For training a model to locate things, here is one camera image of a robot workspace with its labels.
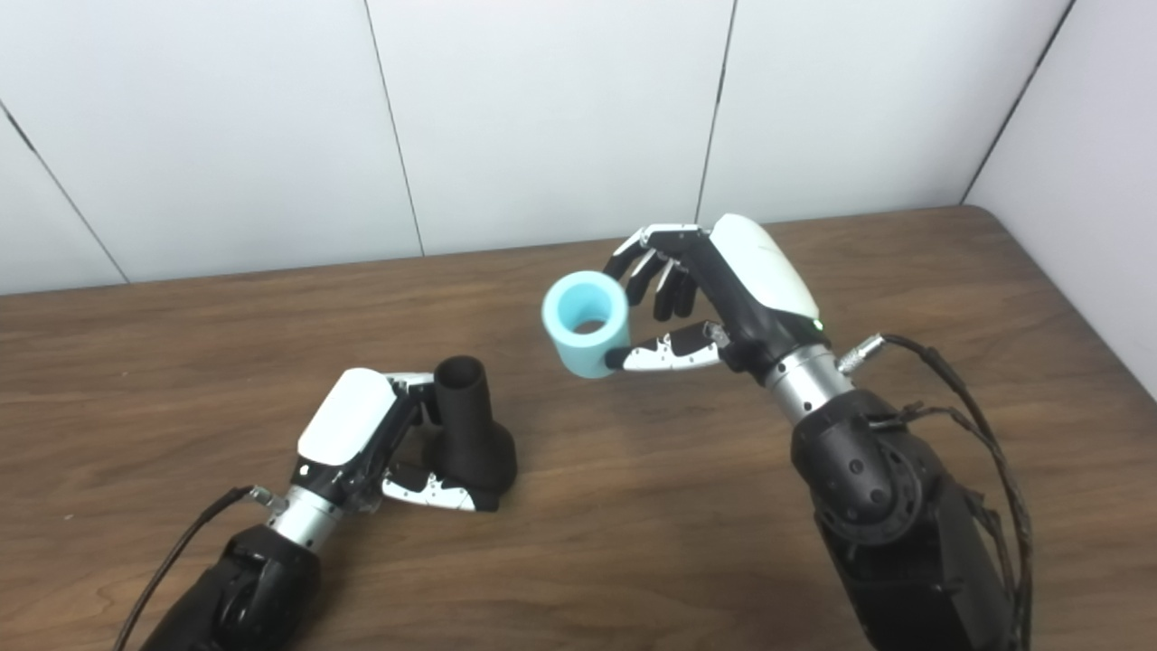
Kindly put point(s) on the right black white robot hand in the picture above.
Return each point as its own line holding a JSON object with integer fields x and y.
{"x": 759, "y": 271}

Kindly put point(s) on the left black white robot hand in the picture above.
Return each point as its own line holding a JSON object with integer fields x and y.
{"x": 348, "y": 420}

